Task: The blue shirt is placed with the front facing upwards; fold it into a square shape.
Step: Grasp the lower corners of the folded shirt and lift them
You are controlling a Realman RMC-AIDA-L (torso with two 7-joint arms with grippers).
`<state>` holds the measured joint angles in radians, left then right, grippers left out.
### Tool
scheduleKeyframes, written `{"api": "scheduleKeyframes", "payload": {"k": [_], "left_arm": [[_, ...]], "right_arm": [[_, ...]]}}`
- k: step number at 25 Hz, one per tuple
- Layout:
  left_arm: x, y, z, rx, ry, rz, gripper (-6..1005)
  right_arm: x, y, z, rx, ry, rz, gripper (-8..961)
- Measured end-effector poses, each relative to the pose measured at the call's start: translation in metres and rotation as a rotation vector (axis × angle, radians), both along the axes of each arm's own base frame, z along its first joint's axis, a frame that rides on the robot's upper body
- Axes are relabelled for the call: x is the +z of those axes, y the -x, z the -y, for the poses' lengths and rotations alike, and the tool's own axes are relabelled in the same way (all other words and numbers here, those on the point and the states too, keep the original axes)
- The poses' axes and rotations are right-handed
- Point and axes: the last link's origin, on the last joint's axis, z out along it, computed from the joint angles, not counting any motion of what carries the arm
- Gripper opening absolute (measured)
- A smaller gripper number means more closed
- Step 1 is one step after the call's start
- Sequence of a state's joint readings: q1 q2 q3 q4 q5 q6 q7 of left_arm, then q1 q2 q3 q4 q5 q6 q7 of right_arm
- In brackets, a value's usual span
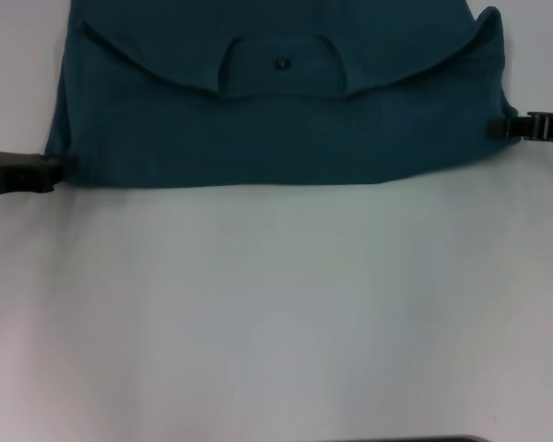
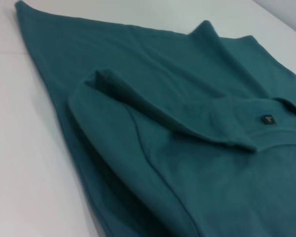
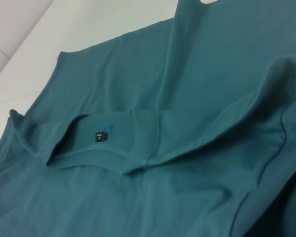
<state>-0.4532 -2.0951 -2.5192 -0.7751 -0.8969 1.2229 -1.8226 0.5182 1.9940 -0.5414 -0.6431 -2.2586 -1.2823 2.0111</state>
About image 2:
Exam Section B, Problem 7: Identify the teal blue t-shirt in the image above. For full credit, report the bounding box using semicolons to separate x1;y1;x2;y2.
14;0;296;237

